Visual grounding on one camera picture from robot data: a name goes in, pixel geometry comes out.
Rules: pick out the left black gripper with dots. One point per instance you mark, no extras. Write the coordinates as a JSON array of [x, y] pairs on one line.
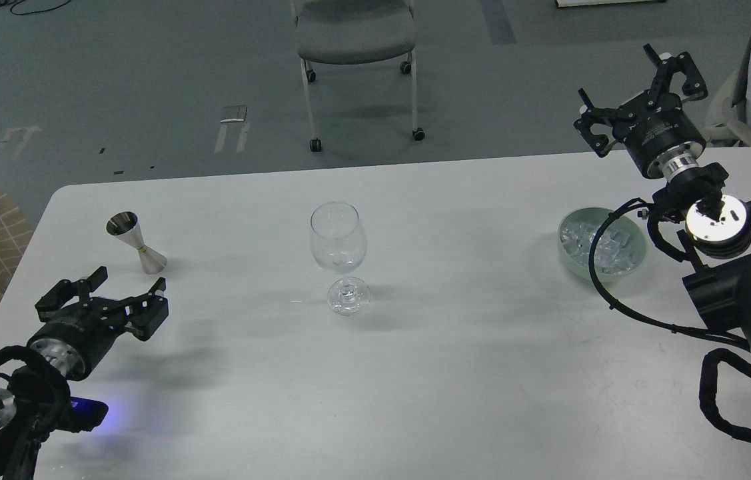
[[75, 338]]

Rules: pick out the clear wine glass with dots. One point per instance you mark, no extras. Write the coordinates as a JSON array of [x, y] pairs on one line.
[[339, 245]]

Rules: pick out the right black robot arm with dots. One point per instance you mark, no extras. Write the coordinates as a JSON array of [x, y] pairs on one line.
[[690, 220]]

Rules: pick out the steel double jigger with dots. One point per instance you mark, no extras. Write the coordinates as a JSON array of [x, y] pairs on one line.
[[125, 227]]

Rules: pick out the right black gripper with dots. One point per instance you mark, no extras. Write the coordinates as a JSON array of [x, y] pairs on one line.
[[662, 130]]

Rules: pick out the grey office chair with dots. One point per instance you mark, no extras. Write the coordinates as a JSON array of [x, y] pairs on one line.
[[355, 33]]

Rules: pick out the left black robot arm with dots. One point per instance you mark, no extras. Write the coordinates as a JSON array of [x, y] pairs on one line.
[[35, 401]]

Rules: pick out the green bowl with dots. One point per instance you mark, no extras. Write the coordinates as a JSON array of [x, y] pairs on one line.
[[597, 215]]

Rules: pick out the pile of ice cubes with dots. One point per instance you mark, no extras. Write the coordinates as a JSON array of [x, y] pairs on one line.
[[616, 252]]

